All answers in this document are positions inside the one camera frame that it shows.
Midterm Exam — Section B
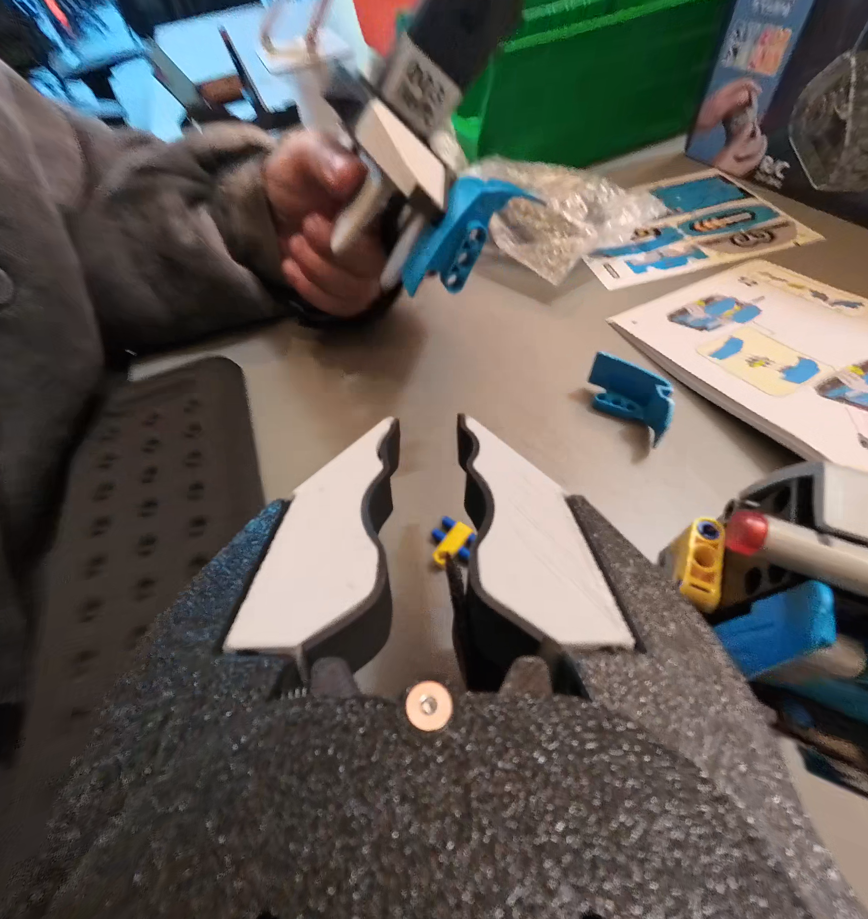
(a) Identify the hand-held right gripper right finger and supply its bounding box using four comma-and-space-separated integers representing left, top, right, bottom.
456, 413, 637, 654

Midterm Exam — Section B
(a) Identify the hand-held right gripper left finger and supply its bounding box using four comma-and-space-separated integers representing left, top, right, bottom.
222, 416, 402, 681

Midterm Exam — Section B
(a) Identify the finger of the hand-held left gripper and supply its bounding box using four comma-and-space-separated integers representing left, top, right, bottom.
352, 99, 459, 214
404, 196, 451, 239

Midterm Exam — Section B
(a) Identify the blue curved panel piece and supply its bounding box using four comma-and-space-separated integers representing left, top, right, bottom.
401, 176, 544, 297
587, 350, 677, 448

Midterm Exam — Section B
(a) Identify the yellow connector piece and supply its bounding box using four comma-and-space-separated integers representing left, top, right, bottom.
433, 520, 476, 568

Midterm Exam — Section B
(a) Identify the person's left forearm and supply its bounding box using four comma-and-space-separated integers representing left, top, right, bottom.
68, 122, 291, 346

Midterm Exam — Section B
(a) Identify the grey desk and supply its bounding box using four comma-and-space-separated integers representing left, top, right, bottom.
129, 136, 868, 919

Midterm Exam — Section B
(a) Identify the person's left hand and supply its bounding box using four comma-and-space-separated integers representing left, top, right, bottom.
264, 135, 401, 318

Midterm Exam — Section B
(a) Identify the plywood stand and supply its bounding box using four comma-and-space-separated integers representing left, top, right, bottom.
258, 0, 357, 146

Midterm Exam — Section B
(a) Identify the green storage bin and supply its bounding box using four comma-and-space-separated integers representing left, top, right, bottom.
456, 0, 738, 171

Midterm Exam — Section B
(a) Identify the clear plastic parts bag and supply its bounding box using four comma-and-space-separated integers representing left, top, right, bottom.
470, 161, 669, 286

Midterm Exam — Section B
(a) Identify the black perforated chair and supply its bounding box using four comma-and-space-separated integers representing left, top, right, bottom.
18, 355, 267, 755

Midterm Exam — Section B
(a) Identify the grey blue toy robot build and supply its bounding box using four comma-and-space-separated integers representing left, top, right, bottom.
657, 459, 868, 807

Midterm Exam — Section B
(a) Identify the blue sticker sheet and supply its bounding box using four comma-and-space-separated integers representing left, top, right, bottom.
583, 168, 827, 293

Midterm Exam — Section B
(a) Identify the instruction booklet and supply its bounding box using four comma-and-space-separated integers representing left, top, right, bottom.
606, 258, 868, 480

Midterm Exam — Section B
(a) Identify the toy robot kit box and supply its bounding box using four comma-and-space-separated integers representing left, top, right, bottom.
684, 0, 868, 239

